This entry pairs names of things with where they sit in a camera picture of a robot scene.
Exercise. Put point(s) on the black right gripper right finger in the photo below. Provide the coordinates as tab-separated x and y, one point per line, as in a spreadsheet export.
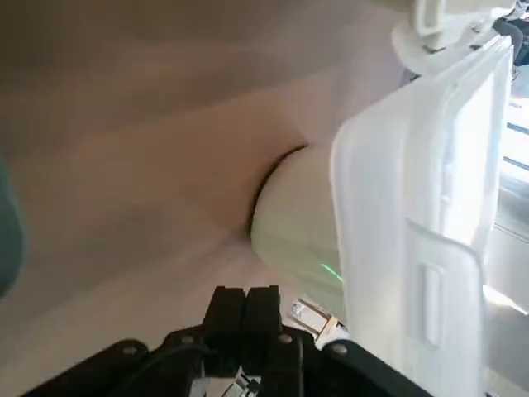
264	314

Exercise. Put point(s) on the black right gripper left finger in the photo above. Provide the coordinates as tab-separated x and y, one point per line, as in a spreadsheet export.
225	314

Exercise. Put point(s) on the clear plastic container lid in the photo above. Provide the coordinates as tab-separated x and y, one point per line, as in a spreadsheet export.
392	186

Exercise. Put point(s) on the dark grey rectangular tray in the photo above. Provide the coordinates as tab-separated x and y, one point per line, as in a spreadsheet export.
10	231

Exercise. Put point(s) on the person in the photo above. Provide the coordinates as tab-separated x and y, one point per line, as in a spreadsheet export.
516	33

